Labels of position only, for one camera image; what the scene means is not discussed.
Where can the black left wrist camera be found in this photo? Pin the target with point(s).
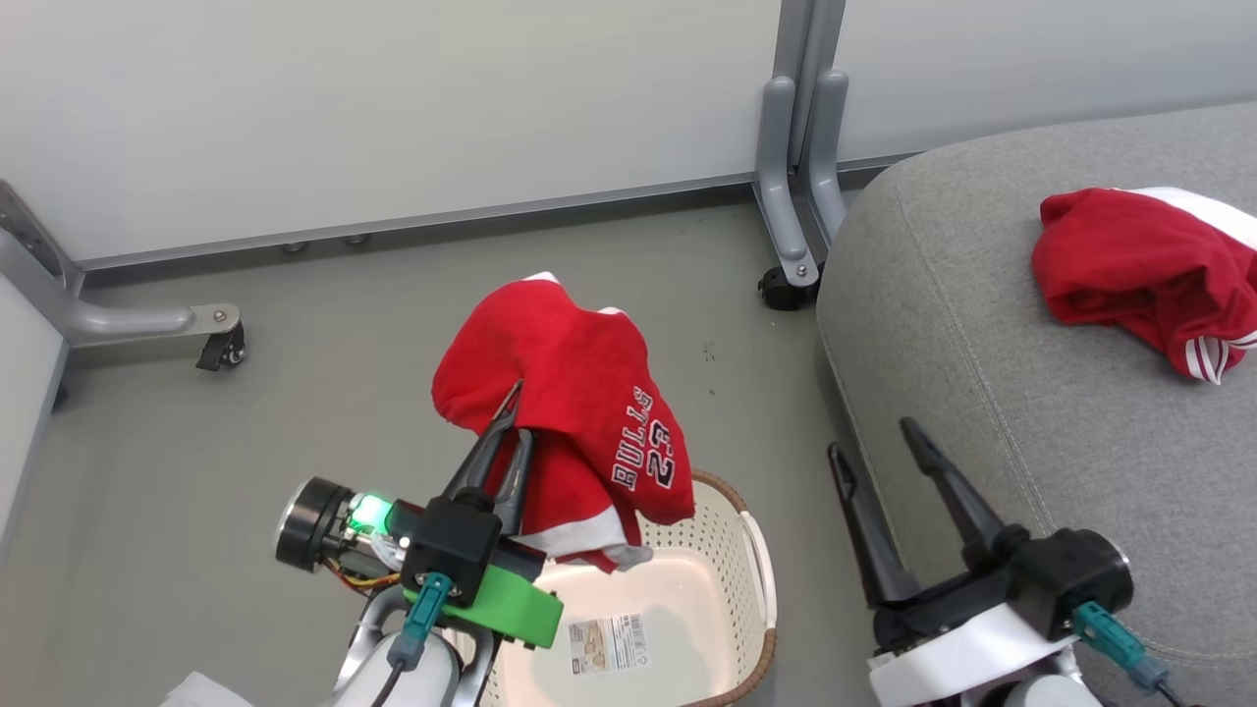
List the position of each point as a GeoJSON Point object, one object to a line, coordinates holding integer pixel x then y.
{"type": "Point", "coordinates": [452, 545]}

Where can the grey curved partition leg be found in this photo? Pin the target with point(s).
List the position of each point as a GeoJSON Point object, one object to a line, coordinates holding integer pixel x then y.
{"type": "Point", "coordinates": [827, 157]}
{"type": "Point", "coordinates": [776, 187]}

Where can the black caster wheel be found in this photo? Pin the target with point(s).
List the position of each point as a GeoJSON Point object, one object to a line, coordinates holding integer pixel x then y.
{"type": "Point", "coordinates": [781, 292]}
{"type": "Point", "coordinates": [224, 349]}

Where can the grey partition bottom rail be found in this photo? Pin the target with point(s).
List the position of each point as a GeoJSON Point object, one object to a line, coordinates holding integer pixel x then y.
{"type": "Point", "coordinates": [442, 218]}

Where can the white perforated laundry basket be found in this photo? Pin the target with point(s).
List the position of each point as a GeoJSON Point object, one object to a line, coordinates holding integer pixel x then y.
{"type": "Point", "coordinates": [678, 589]}

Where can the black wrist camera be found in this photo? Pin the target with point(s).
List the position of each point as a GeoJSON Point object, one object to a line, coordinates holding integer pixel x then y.
{"type": "Point", "coordinates": [1075, 579]}
{"type": "Point", "coordinates": [452, 545]}

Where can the red Bulls 23 jersey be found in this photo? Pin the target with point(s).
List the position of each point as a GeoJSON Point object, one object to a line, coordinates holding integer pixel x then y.
{"type": "Point", "coordinates": [579, 373]}

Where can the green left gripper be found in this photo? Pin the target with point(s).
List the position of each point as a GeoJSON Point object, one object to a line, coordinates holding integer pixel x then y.
{"type": "Point", "coordinates": [516, 609]}

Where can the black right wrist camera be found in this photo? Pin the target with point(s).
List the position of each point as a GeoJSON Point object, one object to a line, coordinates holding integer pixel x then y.
{"type": "Point", "coordinates": [1075, 579]}

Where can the grey fabric sofa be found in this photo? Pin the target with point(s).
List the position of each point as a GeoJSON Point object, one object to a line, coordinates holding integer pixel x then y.
{"type": "Point", "coordinates": [982, 344]}

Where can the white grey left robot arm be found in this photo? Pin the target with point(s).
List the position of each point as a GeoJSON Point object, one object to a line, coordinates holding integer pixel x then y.
{"type": "Point", "coordinates": [314, 520]}

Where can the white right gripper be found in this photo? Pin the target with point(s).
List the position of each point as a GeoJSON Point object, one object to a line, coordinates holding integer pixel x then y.
{"type": "Point", "coordinates": [953, 653]}

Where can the paper label sticker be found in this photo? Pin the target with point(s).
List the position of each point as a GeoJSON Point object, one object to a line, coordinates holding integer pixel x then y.
{"type": "Point", "coordinates": [609, 643]}

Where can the grey bent partition leg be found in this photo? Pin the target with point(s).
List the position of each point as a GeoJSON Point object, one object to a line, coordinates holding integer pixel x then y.
{"type": "Point", "coordinates": [118, 319]}

